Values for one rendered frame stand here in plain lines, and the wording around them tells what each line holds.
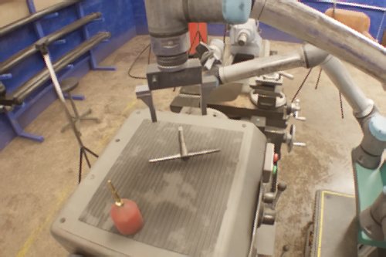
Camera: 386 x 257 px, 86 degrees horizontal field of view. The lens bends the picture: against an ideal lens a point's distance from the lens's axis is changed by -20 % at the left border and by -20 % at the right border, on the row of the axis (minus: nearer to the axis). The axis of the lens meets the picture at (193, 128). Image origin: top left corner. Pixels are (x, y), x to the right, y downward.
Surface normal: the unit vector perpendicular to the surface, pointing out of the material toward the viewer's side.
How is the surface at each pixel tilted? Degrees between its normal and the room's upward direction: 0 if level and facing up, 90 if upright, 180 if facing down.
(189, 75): 90
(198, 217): 0
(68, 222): 0
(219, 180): 0
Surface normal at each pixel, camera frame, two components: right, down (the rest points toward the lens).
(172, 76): 0.13, 0.62
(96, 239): -0.07, -0.77
